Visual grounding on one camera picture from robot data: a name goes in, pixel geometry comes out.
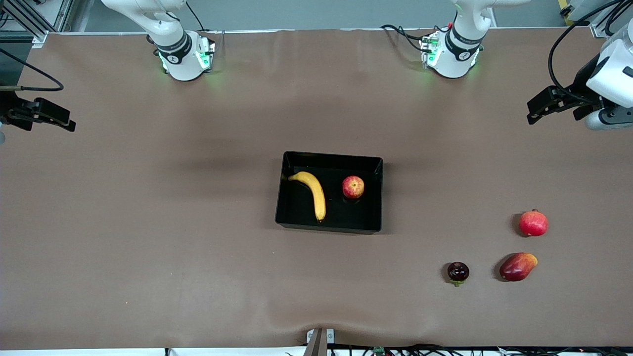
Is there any red yellow apple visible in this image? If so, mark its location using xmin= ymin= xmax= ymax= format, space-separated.
xmin=342 ymin=176 xmax=365 ymax=200

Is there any yellow banana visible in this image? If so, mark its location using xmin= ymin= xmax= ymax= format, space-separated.
xmin=288 ymin=171 xmax=327 ymax=223

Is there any black plastic box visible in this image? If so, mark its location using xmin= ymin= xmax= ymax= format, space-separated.
xmin=275 ymin=151 xmax=384 ymax=234

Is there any red pomegranate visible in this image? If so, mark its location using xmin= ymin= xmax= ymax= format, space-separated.
xmin=519 ymin=209 xmax=549 ymax=237

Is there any red yellow mango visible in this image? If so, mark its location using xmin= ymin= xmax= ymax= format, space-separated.
xmin=499 ymin=252 xmax=539 ymax=282

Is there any dark purple mangosteen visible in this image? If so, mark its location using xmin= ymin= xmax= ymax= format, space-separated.
xmin=447 ymin=262 xmax=470 ymax=288

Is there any brown table cover sheet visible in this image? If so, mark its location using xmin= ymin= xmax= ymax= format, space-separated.
xmin=0 ymin=28 xmax=633 ymax=351

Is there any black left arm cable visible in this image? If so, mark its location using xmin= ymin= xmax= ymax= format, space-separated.
xmin=547 ymin=0 xmax=633 ymax=102

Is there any aluminium frame profile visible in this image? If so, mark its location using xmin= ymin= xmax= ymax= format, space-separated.
xmin=569 ymin=0 xmax=633 ymax=38
xmin=0 ymin=0 xmax=75 ymax=48

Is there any black left base cable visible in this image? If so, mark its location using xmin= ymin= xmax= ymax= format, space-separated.
xmin=380 ymin=23 xmax=437 ymax=53

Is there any black base cable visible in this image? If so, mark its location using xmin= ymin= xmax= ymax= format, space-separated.
xmin=380 ymin=23 xmax=437 ymax=53
xmin=185 ymin=0 xmax=206 ymax=33

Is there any black right base cable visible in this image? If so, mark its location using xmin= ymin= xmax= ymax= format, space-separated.
xmin=185 ymin=0 xmax=206 ymax=33

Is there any metal mount bracket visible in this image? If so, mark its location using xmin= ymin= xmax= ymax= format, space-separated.
xmin=304 ymin=328 xmax=335 ymax=356

